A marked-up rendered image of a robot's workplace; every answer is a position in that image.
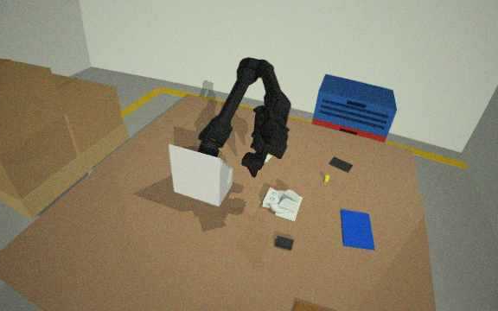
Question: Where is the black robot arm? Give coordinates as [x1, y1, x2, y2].
[197, 57, 291, 159]

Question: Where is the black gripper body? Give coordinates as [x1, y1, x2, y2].
[241, 131, 267, 170]

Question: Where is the blue flat plate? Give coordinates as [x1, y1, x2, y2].
[341, 210, 375, 250]

